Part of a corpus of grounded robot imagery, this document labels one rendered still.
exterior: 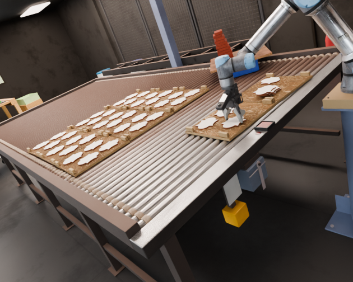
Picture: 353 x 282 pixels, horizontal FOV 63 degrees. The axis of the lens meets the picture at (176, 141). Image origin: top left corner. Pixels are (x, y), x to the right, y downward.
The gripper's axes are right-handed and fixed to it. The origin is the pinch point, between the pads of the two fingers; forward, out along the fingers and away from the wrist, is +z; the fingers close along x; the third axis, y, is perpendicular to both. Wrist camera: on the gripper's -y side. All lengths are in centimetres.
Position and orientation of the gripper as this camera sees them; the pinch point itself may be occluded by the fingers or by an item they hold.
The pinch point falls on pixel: (233, 121)
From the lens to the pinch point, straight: 160.8
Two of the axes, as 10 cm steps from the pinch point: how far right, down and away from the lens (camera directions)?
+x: -6.1, -1.3, 7.8
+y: 7.4, -4.6, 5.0
